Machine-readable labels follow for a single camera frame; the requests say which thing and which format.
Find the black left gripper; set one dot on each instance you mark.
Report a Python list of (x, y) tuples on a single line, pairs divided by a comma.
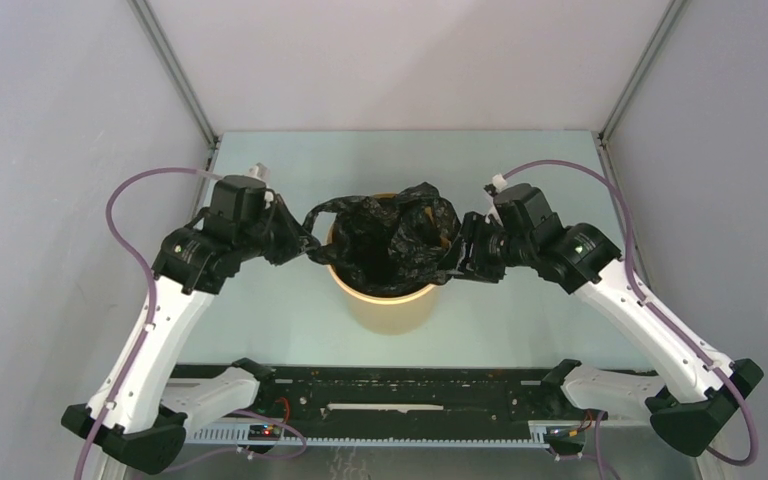
[(293, 246)]

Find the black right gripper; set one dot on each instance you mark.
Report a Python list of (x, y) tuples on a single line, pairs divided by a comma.
[(475, 228)]

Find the black plastic trash bag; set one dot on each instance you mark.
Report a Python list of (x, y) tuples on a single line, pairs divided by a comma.
[(387, 246)]

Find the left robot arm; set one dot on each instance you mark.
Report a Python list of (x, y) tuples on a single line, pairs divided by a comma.
[(136, 417)]

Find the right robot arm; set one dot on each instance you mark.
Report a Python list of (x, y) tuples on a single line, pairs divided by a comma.
[(696, 389)]

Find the yellow plastic trash bin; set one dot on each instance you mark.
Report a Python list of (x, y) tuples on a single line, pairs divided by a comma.
[(388, 316)]

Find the left controller circuit board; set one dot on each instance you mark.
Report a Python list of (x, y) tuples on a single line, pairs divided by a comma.
[(264, 432)]

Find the controller circuit board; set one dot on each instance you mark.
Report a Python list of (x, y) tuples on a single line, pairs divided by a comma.
[(564, 434), (264, 432)]

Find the right controller circuit board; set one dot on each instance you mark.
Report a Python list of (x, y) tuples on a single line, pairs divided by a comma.
[(564, 434)]

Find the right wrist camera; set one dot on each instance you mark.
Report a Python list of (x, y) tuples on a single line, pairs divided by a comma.
[(496, 185)]

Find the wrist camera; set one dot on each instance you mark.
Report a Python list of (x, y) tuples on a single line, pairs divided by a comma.
[(260, 172), (496, 185)]

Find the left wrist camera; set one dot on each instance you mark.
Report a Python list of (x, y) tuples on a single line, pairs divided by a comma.
[(260, 172)]

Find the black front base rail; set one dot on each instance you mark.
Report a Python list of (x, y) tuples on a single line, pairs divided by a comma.
[(423, 407)]

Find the right aluminium frame post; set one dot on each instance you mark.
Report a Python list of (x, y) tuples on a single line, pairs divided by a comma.
[(646, 61)]

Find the aluminium frame post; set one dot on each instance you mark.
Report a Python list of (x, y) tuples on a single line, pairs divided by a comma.
[(646, 61), (157, 38)]

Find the left aluminium frame post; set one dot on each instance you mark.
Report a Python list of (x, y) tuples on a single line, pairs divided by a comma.
[(157, 38)]

